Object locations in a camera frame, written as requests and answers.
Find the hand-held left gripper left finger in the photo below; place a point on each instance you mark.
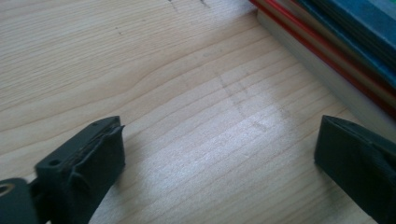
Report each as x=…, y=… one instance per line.
x=81, y=174

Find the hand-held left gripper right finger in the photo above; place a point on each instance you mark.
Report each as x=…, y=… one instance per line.
x=358, y=168

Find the red illustrated book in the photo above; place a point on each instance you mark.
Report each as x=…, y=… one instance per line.
x=342, y=66
x=342, y=49

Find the thin blue book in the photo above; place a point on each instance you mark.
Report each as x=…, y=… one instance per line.
x=367, y=25

